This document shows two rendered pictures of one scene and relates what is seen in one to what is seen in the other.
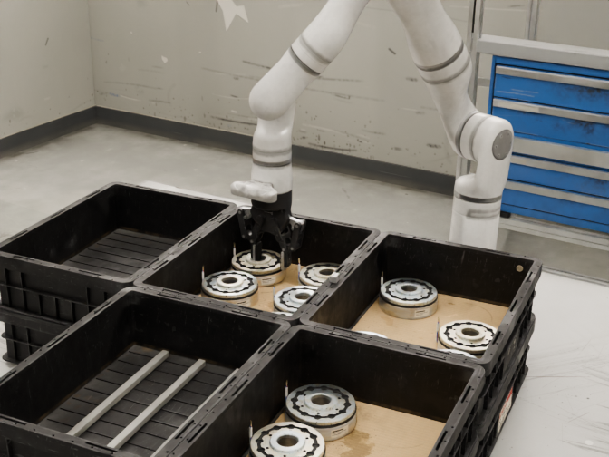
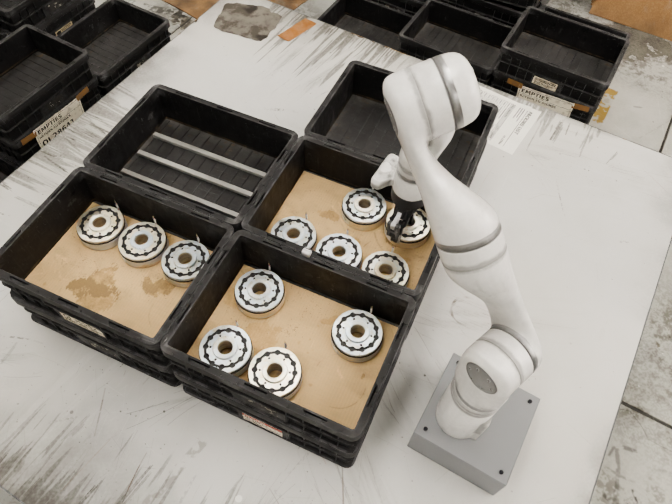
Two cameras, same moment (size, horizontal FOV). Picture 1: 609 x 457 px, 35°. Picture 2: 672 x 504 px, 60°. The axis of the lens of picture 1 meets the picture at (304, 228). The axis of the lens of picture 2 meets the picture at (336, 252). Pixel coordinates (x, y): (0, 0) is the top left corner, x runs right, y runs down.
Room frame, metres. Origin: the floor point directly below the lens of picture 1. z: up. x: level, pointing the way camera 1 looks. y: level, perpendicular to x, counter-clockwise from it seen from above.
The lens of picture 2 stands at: (1.50, -0.69, 1.91)
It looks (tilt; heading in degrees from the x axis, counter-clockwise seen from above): 56 degrees down; 88
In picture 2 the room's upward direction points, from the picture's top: 3 degrees clockwise
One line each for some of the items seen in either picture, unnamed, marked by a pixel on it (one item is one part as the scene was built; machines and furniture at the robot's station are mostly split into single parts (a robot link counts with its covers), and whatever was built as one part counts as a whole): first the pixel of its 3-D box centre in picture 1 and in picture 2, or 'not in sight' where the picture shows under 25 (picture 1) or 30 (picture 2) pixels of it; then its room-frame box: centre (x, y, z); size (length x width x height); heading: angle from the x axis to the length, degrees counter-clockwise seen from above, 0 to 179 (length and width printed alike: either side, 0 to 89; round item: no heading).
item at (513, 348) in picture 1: (426, 322); (292, 337); (1.44, -0.21, 0.87); 0.40 x 0.30 x 0.11; 156
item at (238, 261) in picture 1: (258, 261); (408, 223); (1.69, 0.09, 0.86); 0.10 x 0.10 x 0.01
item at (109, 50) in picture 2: not in sight; (119, 69); (0.64, 1.23, 0.31); 0.40 x 0.30 x 0.34; 60
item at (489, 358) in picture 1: (428, 295); (291, 325); (1.44, -0.21, 0.92); 0.40 x 0.30 x 0.02; 156
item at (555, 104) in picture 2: not in sight; (540, 109); (2.30, 0.97, 0.41); 0.31 x 0.02 x 0.16; 150
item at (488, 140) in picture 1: (482, 159); (492, 370); (1.77, -0.34, 1.04); 0.09 x 0.09 x 0.17; 41
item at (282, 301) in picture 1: (303, 299); (338, 252); (1.53, 0.00, 0.86); 0.10 x 0.10 x 0.01
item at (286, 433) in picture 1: (287, 442); (141, 239); (1.10, 0.02, 0.86); 0.05 x 0.05 x 0.01
